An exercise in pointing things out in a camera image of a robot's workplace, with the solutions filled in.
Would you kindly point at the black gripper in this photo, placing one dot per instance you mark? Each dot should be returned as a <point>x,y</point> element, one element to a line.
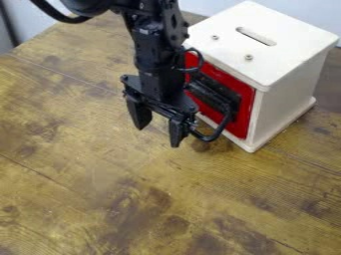
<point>154,92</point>

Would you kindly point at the white wooden cabinet box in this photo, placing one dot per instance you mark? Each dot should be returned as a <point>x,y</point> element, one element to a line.
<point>265,55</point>

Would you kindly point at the black drawer handle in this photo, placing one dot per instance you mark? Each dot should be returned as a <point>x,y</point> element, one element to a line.
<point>215,99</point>

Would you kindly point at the dark vertical post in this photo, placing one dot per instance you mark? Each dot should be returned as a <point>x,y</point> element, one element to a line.
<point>8,24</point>

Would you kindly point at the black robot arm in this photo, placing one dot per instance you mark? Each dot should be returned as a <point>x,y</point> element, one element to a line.
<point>141,14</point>

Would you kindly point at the red drawer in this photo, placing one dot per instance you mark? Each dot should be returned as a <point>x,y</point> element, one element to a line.
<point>239,126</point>

